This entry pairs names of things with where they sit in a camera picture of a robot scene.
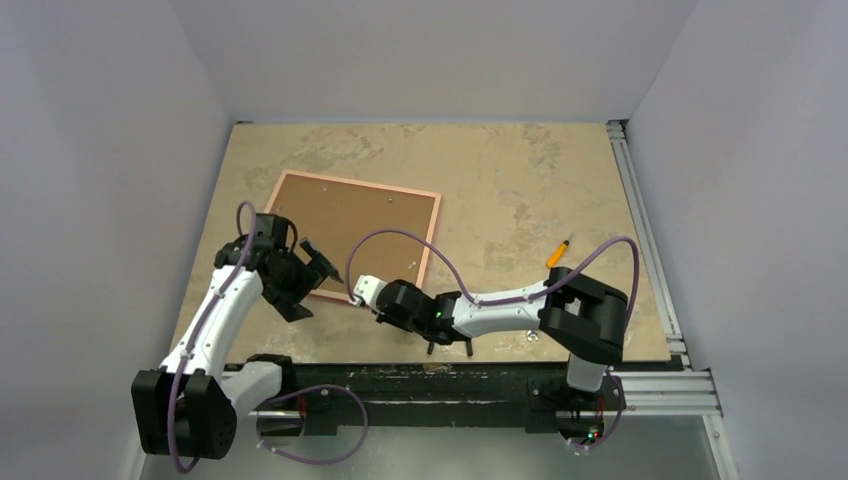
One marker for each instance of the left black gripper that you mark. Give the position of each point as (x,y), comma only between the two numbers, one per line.
(289,302)

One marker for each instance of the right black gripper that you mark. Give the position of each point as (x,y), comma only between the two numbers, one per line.
(382,299)

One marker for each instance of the pink picture frame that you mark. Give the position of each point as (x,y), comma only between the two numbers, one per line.
(354,224)

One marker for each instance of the yellow handled screwdriver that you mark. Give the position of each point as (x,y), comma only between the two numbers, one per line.
(558,253)

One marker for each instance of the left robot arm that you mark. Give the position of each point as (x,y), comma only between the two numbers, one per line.
(187,407)

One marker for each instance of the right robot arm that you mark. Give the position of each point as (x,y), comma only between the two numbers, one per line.
(585,316)

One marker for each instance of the orange black pliers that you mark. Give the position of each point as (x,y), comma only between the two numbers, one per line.
(462,349)

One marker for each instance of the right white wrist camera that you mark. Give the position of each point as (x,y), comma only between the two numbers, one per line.
(366,290)

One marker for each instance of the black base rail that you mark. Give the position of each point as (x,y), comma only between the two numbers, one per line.
(433,395)

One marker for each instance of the aluminium frame rail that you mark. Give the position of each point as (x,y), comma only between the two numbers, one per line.
(679,393)

